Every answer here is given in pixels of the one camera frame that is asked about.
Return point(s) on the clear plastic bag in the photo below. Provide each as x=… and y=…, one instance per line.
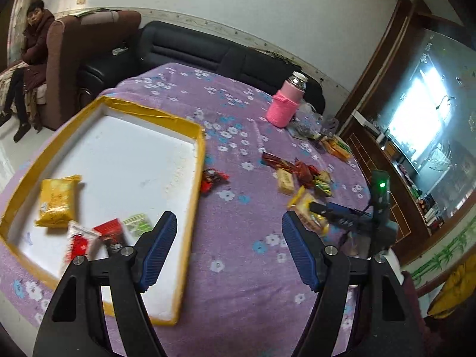
x=310, y=121

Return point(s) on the large yellow-label biscuit packet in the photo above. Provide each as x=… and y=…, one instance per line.
x=305, y=208

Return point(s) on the brown armchair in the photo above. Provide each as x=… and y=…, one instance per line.
x=80, y=55

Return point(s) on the folded paper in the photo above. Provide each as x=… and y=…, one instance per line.
x=87, y=13

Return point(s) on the person's right forearm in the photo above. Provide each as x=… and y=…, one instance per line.
x=395, y=267

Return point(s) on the green snack packet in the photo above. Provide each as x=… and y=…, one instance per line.
x=325, y=176
x=324, y=189

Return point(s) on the cream biscuit packet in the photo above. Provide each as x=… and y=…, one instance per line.
x=285, y=183

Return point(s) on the red and black snack packet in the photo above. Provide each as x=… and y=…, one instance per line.
x=111, y=235

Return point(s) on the pink sleeved bottle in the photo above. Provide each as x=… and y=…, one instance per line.
x=284, y=102

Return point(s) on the yellow cloth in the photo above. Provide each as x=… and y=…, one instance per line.
x=455, y=290

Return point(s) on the yellow snack packet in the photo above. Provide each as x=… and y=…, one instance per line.
x=57, y=202

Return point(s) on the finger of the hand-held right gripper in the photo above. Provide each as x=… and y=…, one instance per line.
x=346, y=224
x=346, y=210

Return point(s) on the green bamboo wall decal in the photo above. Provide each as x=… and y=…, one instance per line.
x=446, y=254

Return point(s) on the small white box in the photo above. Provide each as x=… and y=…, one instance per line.
x=119, y=51

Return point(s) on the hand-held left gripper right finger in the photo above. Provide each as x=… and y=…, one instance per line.
x=299, y=253

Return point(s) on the green and white candy packet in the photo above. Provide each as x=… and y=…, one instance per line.
x=137, y=225

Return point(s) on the wooden cabinet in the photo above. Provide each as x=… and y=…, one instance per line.
x=375, y=148

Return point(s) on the orange and green packet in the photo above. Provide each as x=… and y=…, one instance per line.
x=336, y=148

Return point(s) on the small red snack packet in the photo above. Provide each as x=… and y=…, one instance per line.
x=212, y=179

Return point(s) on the dark red snack packet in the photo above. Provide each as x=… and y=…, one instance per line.
x=277, y=161

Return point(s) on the black leather sofa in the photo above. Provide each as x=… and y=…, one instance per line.
x=178, y=50

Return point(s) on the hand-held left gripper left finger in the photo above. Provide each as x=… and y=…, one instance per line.
x=160, y=253

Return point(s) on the purple floral blanket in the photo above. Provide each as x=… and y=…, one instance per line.
x=241, y=223

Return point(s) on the yellow-edged white box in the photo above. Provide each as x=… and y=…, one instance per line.
x=130, y=148

